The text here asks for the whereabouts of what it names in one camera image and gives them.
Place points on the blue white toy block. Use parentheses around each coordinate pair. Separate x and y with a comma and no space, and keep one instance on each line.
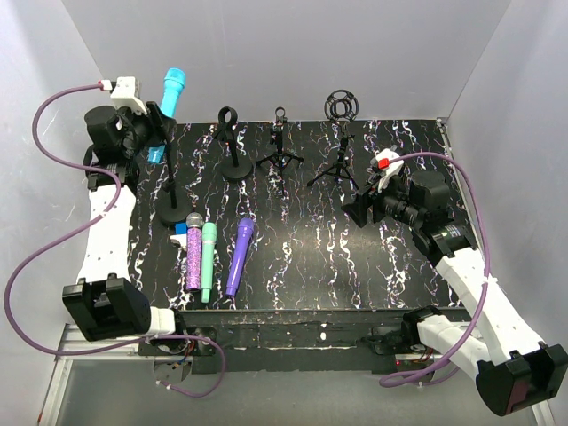
(179,236)

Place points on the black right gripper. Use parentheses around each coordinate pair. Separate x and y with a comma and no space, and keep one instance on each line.
(357,209)

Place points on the cyan toy microphone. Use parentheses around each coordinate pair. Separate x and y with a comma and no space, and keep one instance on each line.
(173,87)

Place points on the aluminium rail frame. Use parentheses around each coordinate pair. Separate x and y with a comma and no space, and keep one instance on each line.
(263,386)

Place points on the black slim tripod stand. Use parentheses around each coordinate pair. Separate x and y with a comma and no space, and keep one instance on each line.
(280,159)

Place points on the purple toy microphone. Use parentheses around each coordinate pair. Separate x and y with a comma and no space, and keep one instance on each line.
(244,234)

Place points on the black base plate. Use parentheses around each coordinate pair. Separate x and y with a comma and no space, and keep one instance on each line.
(302,340)

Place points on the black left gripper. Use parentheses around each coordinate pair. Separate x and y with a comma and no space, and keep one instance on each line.
(161,126)

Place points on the black round base stand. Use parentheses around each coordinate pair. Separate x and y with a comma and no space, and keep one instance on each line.
(236,167)
(171,208)

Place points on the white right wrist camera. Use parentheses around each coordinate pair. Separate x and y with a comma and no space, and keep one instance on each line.
(384,167)

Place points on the purple glitter microphone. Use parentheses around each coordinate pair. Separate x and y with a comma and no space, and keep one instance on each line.
(194,224)

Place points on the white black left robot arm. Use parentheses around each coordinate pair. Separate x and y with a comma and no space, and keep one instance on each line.
(103,302)

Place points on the mint green toy microphone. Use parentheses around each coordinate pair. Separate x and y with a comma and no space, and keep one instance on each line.
(208,247)

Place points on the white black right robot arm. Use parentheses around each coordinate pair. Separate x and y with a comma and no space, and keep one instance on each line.
(510,364)

